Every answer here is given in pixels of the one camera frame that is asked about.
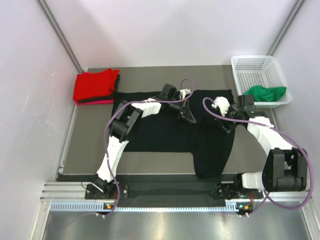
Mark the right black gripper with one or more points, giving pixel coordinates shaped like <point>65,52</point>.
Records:
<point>225,125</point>

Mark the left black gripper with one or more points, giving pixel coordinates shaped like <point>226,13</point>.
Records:
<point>186,112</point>

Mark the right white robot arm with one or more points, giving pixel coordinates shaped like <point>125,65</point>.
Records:
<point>285,169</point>

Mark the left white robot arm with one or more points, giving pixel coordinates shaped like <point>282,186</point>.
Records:
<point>123,126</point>

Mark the green crumpled t shirt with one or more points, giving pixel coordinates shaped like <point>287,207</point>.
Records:
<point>263,94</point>

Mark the white plastic basket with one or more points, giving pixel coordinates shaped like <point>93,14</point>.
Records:
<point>256,70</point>

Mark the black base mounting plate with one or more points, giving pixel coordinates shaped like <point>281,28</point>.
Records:
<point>182,201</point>

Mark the folded pink t shirt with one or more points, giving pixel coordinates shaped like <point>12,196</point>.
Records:
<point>98,102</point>

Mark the folded red t shirt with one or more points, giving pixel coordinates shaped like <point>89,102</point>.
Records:
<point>102,82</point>

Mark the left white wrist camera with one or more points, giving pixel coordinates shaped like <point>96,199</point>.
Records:
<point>183,93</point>

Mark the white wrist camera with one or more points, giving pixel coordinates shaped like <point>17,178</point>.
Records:
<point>183,93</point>
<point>222,104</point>

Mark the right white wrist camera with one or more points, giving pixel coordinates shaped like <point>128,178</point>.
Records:
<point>222,104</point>

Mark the slotted grey cable duct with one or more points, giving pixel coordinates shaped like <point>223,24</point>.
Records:
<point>103,207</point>

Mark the right aluminium corner post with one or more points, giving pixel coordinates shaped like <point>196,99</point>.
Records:
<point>293,13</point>

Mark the aluminium corner post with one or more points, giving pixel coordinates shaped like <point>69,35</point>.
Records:
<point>293,13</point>
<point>59,34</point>

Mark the aluminium front rail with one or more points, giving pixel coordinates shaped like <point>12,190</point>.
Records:
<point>75,191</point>

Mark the left aluminium corner post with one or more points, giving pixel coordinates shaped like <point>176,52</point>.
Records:
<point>59,34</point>

